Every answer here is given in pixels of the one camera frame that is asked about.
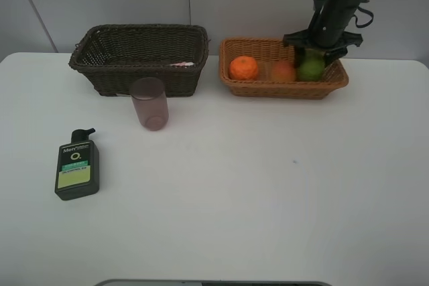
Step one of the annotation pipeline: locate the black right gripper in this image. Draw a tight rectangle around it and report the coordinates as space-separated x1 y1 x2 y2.
283 0 363 68

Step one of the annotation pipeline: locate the green lime fruit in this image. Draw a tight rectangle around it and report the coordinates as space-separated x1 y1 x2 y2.
298 51 325 82

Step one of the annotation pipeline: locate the red yellow peach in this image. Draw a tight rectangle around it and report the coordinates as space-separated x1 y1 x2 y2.
271 60 297 83

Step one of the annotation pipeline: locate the orange mandarin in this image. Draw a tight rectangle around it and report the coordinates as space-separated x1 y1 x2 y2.
229 56 259 81

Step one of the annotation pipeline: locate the pink bottle white cap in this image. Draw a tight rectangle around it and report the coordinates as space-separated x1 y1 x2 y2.
170 62 195 68

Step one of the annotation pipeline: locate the black green cleanser bottle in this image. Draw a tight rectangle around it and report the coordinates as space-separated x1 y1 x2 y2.
54 128 100 201

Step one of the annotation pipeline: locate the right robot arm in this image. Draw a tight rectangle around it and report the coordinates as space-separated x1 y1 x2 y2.
283 0 374 67

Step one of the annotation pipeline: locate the light orange wicker basket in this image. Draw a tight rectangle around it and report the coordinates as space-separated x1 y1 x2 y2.
219 38 349 100

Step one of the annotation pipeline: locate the translucent purple plastic cup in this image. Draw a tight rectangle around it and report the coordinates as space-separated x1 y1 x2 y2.
129 77 169 131

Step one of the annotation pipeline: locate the dark brown wicker basket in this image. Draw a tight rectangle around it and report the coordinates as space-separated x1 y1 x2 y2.
69 24 208 97

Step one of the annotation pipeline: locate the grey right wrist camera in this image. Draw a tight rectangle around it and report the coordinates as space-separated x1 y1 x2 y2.
313 0 325 11

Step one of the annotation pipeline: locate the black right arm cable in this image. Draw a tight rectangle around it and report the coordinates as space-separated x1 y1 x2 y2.
314 0 375 29

